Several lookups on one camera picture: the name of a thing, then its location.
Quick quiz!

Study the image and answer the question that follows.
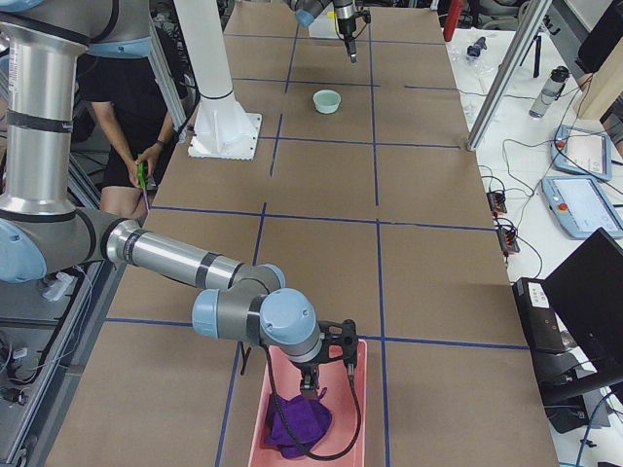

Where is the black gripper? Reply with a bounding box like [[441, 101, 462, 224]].
[[338, 17, 357, 63], [297, 363, 327, 400]]

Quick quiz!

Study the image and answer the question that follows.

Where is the purple cloth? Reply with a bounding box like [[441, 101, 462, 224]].
[[264, 395, 333, 459]]

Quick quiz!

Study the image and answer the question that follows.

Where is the mint green bowl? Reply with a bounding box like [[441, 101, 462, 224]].
[[312, 90, 342, 115]]

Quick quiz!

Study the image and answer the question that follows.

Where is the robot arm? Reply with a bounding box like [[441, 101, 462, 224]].
[[1, 1, 329, 395]]

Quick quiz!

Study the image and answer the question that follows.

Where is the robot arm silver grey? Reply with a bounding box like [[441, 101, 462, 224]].
[[285, 0, 361, 63]]

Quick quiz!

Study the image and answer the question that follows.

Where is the black power box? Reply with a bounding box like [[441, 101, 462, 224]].
[[512, 277, 570, 355]]

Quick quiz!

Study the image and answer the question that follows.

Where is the coral pink bin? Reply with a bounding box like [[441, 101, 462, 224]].
[[248, 346, 365, 466]]

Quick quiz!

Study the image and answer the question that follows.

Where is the red cylinder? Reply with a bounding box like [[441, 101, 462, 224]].
[[443, 0, 463, 43]]

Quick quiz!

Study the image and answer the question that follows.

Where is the folded dark blue umbrella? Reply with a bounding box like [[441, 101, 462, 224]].
[[466, 36, 487, 59]]

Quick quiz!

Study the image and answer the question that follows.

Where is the clear water bottle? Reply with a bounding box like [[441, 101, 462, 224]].
[[529, 65, 570, 119]]

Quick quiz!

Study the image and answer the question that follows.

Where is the seated person in black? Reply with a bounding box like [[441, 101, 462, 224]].
[[77, 54, 175, 219]]

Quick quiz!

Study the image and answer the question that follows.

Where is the green handheld object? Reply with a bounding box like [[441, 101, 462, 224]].
[[136, 154, 148, 190]]

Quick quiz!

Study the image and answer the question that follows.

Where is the far teach pendant tablet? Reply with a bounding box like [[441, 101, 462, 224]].
[[551, 125, 612, 182]]

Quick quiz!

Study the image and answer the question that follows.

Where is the teach pendant tablet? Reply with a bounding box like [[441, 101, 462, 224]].
[[551, 125, 612, 182], [541, 175, 622, 239]]

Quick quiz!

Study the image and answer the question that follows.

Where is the near teach pendant tablet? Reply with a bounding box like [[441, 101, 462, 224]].
[[541, 175, 622, 239]]

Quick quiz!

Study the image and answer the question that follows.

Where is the black computer monitor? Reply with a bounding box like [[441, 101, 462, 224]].
[[542, 228, 622, 370]]

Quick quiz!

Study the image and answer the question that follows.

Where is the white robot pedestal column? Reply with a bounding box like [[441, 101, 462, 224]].
[[174, 0, 262, 161]]

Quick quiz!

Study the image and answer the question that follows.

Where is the aluminium frame post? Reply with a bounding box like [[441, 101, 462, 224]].
[[466, 0, 552, 152]]

